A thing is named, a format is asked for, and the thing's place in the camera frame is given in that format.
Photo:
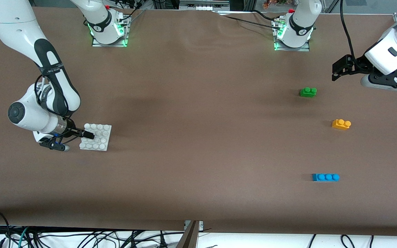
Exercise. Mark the small metal edge bracket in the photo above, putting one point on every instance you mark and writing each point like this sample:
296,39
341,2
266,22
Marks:
201,225

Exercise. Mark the yellow two-stud block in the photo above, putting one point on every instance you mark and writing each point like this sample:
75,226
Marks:
339,125

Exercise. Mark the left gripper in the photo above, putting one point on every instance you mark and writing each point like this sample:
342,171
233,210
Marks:
360,64

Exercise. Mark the green two-stud block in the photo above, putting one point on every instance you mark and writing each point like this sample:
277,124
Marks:
308,93

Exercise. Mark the orange red object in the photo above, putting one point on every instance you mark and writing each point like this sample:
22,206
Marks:
274,3

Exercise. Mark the black camera mounting bracket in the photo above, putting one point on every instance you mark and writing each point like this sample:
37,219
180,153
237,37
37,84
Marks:
52,144
386,80

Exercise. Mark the brown table cover sheet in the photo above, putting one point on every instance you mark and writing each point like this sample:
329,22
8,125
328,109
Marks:
150,172

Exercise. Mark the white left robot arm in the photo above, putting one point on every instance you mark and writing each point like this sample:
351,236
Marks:
302,20

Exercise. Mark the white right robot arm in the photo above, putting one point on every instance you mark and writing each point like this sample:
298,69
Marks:
9,20

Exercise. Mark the blue three-stud block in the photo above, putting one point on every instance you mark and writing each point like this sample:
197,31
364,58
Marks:
326,177

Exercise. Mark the white studded base plate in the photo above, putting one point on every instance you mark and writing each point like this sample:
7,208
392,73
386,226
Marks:
98,143

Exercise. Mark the grey aluminium frame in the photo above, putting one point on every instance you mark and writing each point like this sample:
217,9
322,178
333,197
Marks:
202,6

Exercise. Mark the dark wedge post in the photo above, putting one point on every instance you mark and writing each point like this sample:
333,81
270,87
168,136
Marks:
189,239

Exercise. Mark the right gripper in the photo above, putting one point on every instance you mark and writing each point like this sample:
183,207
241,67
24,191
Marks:
71,131

